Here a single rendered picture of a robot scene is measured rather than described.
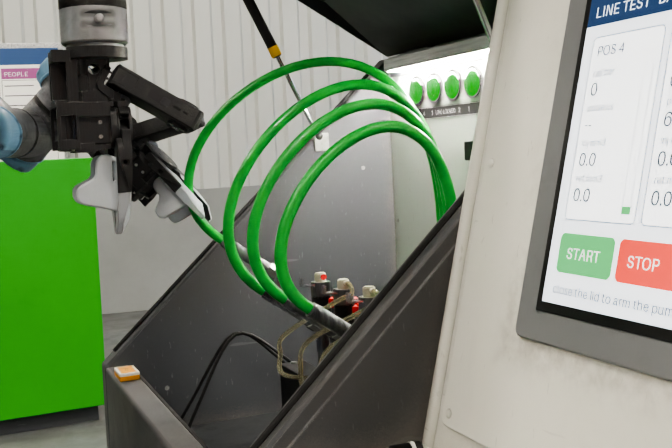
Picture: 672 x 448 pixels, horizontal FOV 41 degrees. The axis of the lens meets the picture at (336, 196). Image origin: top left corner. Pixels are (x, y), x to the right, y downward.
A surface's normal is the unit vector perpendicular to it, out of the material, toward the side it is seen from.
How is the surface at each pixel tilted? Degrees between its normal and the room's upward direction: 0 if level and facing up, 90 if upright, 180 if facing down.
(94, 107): 90
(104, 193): 93
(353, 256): 90
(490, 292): 76
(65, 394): 90
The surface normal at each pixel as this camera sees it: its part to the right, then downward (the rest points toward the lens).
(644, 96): -0.90, -0.18
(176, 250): 0.28, 0.04
